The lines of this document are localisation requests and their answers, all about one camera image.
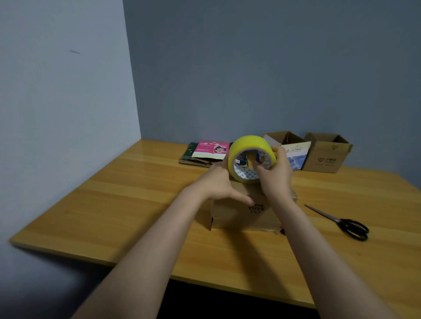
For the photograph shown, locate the pink packet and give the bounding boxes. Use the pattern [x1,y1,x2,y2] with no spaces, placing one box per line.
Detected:
[192,141,230,160]

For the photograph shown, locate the blue and white packet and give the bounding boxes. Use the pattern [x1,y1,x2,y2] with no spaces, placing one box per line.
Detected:
[281,142,312,171]

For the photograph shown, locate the black handled scissors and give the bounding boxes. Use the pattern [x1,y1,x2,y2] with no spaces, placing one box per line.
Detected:
[304,204,370,242]

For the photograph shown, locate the dark green packet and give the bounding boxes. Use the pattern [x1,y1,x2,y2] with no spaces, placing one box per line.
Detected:
[182,142,200,160]

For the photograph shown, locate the flattened brown cardboard pieces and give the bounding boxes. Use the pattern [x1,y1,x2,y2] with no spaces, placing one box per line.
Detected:
[178,154,215,168]

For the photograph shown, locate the person's left hand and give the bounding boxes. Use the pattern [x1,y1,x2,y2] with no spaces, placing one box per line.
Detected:
[188,154,255,207]

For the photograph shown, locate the yellow tape roll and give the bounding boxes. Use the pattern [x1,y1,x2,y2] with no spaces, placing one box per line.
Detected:
[228,135,277,184]

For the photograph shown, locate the open cardboard box heart print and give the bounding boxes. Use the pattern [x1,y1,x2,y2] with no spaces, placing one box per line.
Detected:
[302,132,354,174]

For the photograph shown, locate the closed brown cardboard box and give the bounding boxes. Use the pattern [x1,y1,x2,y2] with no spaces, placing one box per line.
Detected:
[197,179,298,234]

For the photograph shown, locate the person's right hand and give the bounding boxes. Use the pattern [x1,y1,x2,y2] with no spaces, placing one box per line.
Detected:
[254,145,294,202]

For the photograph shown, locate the person's right forearm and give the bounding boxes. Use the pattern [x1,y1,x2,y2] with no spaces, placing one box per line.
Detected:
[268,193,400,319]

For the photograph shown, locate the person's left forearm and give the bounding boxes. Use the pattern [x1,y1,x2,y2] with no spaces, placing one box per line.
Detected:
[71,184,215,319]

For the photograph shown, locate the small open cardboard box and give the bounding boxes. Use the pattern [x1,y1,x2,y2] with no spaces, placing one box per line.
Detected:
[262,131,306,149]

